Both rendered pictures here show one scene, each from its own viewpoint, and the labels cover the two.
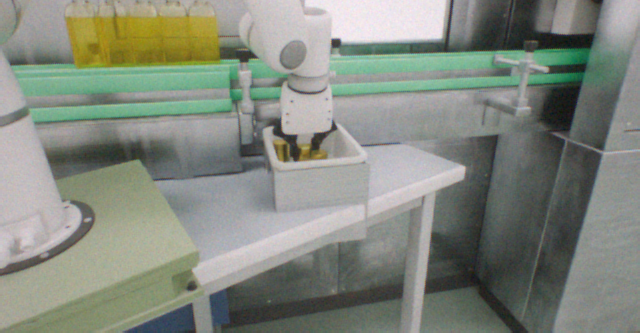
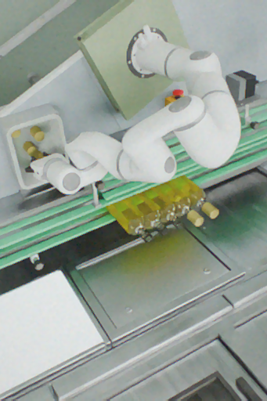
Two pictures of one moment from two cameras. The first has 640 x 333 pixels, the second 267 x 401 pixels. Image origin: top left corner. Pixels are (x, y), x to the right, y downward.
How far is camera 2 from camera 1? 1.01 m
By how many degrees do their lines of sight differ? 42
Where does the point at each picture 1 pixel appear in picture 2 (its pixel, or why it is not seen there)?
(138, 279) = (99, 27)
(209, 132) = not seen: hidden behind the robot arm
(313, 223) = (28, 95)
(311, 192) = (34, 112)
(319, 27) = (63, 169)
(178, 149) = not seen: hidden behind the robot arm
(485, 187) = not seen: outside the picture
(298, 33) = (75, 141)
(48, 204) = (143, 55)
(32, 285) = (131, 23)
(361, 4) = (25, 310)
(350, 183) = (12, 121)
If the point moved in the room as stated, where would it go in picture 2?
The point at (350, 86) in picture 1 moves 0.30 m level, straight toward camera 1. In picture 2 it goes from (18, 225) to (26, 137)
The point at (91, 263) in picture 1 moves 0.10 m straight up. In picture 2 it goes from (117, 34) to (135, 42)
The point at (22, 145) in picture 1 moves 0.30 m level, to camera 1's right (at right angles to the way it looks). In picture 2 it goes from (159, 59) to (62, 62)
